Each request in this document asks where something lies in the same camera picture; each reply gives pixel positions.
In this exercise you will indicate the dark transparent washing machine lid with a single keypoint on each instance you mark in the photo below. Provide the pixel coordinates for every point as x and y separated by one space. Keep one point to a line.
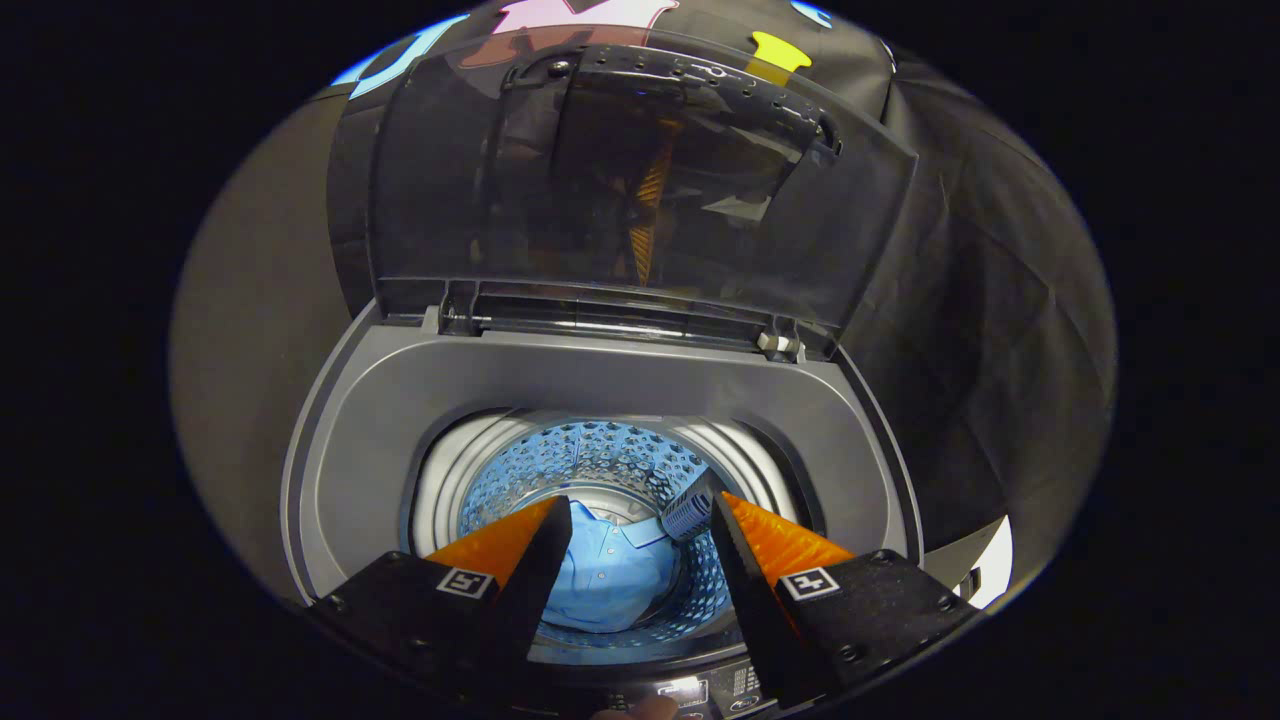
450 200

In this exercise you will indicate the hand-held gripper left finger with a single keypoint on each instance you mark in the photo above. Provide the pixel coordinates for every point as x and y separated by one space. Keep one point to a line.
535 590

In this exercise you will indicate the light blue polo shirt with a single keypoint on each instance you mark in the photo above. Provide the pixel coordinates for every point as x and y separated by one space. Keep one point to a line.
610 570

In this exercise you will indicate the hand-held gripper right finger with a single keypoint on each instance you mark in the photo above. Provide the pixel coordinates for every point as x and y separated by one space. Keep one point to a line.
745 590

